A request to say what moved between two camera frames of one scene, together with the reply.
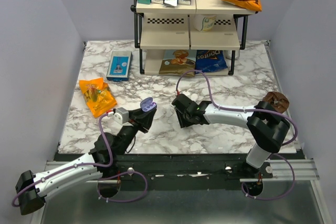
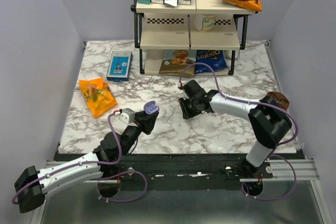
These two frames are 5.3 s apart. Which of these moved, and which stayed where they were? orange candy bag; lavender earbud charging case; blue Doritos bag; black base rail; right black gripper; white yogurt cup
Moved: lavender earbud charging case; right black gripper
Stayed: blue Doritos bag; black base rail; white yogurt cup; orange candy bag
